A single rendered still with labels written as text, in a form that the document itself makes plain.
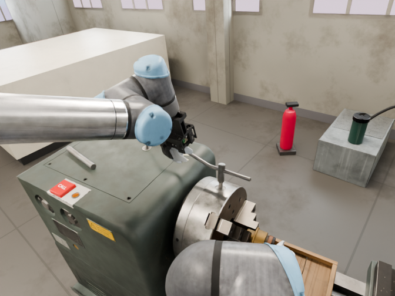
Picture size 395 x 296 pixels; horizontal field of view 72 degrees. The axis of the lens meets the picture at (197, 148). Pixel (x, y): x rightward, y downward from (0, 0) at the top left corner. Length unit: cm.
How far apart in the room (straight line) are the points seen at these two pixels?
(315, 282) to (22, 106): 102
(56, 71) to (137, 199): 302
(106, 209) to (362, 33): 314
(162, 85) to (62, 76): 317
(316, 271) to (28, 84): 332
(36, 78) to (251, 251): 340
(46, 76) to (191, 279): 340
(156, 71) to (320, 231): 206
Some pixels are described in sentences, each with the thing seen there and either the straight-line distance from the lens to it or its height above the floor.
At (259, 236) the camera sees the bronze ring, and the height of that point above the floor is 112.
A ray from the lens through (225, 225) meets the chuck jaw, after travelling 84.
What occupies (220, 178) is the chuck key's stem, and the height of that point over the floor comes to 127.
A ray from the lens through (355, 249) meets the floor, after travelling 245.
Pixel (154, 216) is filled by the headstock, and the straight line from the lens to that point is 84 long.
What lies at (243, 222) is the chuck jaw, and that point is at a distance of 97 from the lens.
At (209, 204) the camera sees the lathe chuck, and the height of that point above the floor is 123.
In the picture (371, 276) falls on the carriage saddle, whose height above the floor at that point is 92.
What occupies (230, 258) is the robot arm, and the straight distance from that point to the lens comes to 50.
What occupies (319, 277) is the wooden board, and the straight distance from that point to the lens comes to 115.
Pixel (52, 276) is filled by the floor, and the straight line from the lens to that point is 250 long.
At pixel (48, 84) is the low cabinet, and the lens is 374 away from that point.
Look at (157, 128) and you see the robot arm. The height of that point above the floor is 159.
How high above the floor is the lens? 184
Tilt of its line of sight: 34 degrees down
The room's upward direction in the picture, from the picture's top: 6 degrees counter-clockwise
